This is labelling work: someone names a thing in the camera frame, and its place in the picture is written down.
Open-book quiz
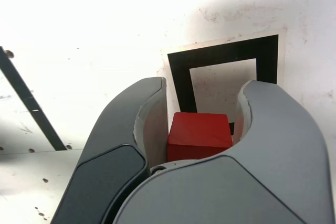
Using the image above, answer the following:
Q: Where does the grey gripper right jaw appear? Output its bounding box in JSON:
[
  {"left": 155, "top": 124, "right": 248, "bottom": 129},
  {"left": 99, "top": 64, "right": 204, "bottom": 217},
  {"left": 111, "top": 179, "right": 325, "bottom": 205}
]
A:
[{"left": 114, "top": 80, "right": 330, "bottom": 224}]

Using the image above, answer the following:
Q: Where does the black tape strip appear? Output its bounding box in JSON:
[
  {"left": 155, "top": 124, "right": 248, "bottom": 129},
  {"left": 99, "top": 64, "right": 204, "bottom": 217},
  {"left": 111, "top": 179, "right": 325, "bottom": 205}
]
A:
[{"left": 0, "top": 46, "right": 68, "bottom": 151}]

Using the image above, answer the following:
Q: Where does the red cube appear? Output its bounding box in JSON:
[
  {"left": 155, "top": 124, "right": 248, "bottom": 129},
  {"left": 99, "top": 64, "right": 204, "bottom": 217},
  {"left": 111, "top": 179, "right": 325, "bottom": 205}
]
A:
[{"left": 167, "top": 112, "right": 234, "bottom": 163}]

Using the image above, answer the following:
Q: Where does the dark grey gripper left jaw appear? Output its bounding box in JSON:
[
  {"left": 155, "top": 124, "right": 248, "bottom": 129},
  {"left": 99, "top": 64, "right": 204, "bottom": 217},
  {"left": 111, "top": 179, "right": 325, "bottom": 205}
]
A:
[{"left": 51, "top": 76, "right": 170, "bottom": 224}]

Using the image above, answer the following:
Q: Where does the black tape square outline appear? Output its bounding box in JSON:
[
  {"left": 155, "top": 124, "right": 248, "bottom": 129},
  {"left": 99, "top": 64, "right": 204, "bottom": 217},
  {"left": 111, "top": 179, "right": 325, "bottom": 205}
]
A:
[{"left": 166, "top": 34, "right": 279, "bottom": 133}]

